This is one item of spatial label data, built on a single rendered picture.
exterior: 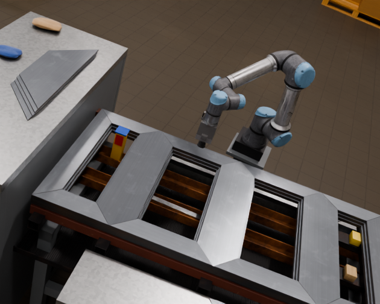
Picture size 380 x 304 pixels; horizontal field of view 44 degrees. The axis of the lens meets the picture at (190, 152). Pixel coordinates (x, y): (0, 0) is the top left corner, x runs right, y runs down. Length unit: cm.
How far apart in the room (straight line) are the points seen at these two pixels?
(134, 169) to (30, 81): 61
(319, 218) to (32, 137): 137
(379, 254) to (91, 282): 132
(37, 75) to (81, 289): 101
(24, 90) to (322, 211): 151
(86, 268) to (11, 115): 69
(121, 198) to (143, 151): 36
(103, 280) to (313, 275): 87
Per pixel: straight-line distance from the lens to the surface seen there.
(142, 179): 218
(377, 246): 247
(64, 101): 222
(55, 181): 208
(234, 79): 242
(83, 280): 190
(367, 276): 233
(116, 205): 203
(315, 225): 235
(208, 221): 209
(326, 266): 219
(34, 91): 221
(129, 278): 194
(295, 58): 250
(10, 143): 195
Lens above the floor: 229
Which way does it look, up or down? 36 degrees down
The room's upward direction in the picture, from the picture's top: 20 degrees clockwise
